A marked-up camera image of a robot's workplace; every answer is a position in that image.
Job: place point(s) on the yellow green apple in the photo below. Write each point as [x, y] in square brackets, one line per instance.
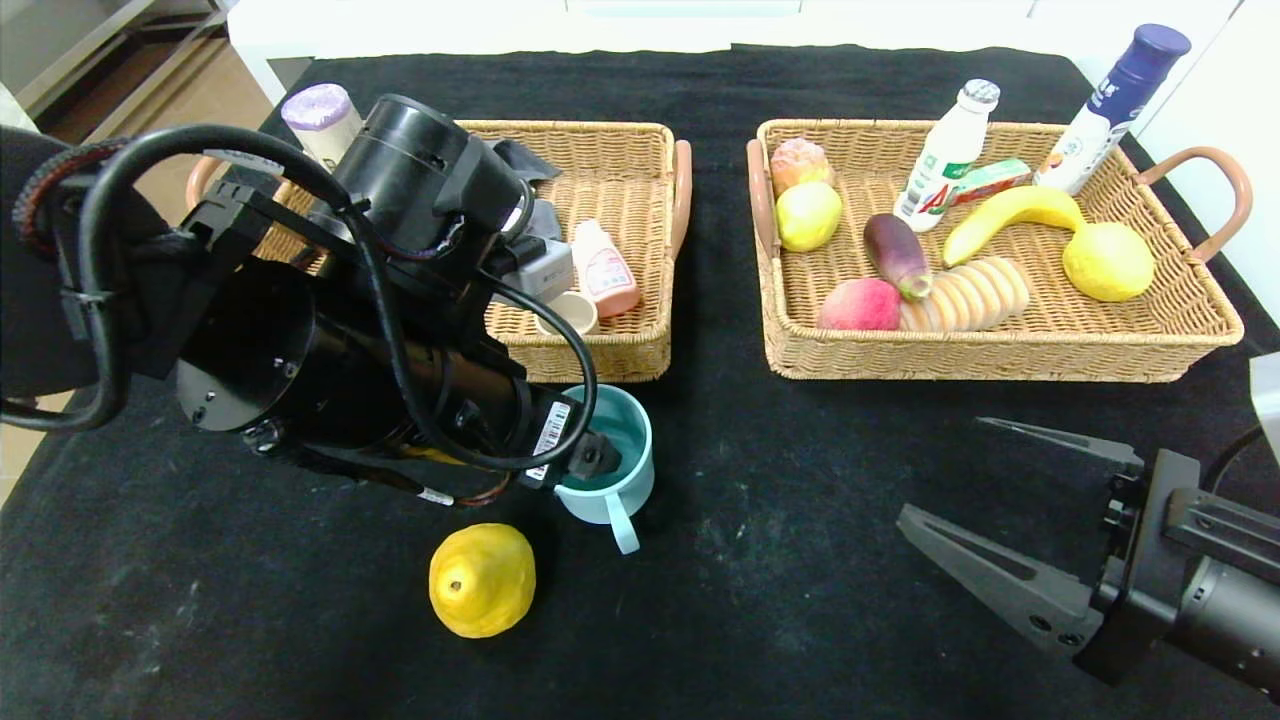
[808, 218]

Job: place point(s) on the white bottle with blue cap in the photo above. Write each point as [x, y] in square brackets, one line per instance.
[1090, 130]

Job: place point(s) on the white table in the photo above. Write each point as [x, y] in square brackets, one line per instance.
[450, 25]

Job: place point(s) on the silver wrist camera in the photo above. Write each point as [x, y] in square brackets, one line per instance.
[1268, 400]
[545, 272]

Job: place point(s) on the large yellow lemon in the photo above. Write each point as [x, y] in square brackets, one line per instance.
[1108, 262]

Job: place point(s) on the yellow banana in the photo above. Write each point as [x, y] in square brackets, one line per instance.
[1010, 210]

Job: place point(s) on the red peach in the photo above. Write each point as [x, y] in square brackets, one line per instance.
[860, 307]

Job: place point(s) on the white canister with purple lid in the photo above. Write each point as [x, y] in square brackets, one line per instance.
[320, 110]

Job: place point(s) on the black table cloth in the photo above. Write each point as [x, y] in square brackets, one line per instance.
[750, 600]

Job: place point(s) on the pink plastic bottle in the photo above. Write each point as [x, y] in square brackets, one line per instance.
[605, 270]

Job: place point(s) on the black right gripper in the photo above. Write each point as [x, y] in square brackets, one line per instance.
[1133, 545]

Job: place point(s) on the pink orange pastry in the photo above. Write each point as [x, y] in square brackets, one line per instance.
[798, 165]

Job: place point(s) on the white hanging fabric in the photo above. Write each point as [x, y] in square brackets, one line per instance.
[12, 108]

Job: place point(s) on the light blue plastic mug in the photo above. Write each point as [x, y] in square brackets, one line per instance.
[630, 480]

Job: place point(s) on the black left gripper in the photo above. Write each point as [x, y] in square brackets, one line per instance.
[553, 438]

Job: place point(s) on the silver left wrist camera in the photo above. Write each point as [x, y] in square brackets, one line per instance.
[545, 272]

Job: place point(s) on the yellow pear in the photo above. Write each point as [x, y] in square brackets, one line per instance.
[483, 585]

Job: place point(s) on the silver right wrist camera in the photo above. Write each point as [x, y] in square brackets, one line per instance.
[1268, 400]

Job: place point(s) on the purple eggplant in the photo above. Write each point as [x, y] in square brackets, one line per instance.
[893, 250]

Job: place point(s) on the white milk bottle grey cap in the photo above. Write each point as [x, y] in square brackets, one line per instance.
[940, 160]

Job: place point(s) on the green and red small box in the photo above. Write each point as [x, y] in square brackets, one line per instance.
[995, 182]

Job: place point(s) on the grey cloth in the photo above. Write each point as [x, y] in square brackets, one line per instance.
[545, 215]

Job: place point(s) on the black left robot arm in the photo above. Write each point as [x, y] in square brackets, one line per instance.
[300, 350]

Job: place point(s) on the gold metal rack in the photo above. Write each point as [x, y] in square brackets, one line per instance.
[100, 60]

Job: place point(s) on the sliced bread loaf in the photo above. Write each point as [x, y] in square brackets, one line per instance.
[965, 297]

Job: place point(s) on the small beige cup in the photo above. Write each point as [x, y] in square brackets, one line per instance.
[575, 312]

